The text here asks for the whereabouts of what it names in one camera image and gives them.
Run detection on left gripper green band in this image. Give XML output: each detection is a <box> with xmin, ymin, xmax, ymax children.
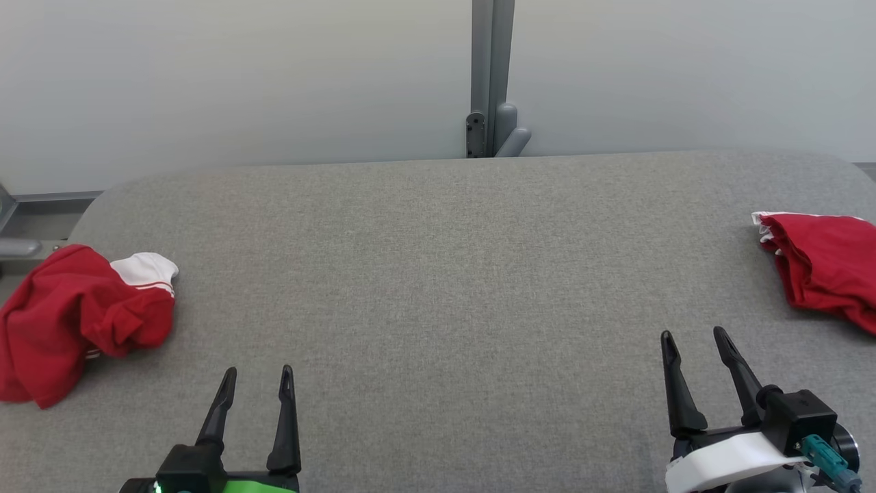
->
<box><xmin>195</xmin><ymin>365</ymin><xmax>302</xmax><ymax>493</ymax></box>

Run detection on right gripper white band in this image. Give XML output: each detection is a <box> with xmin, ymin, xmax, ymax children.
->
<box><xmin>660</xmin><ymin>326</ymin><xmax>812</xmax><ymax>493</ymax></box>

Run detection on red shorts with white stripes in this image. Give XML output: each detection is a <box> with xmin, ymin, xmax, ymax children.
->
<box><xmin>751</xmin><ymin>211</ymin><xmax>876</xmax><ymax>336</ymax></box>

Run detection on red Bulls 23 jersey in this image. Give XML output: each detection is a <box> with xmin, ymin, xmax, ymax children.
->
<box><xmin>0</xmin><ymin>244</ymin><xmax>180</xmax><ymax>410</ymax></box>

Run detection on right cable with teal connector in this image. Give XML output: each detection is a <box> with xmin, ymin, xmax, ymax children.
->
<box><xmin>799</xmin><ymin>435</ymin><xmax>864</xmax><ymax>493</ymax></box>

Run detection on grey metal wall rail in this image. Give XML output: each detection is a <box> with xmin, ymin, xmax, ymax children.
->
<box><xmin>0</xmin><ymin>181</ymin><xmax>103</xmax><ymax>275</ymax></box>

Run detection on grey wall bracket post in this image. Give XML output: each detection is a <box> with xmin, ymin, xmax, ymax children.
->
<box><xmin>493</xmin><ymin>103</ymin><xmax>532</xmax><ymax>158</ymax></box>

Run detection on dark grey hinge bracket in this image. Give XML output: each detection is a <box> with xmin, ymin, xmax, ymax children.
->
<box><xmin>466</xmin><ymin>112</ymin><xmax>487</xmax><ymax>158</ymax></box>

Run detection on grey metal post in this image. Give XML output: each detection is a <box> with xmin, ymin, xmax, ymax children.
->
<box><xmin>472</xmin><ymin>0</ymin><xmax>515</xmax><ymax>158</ymax></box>

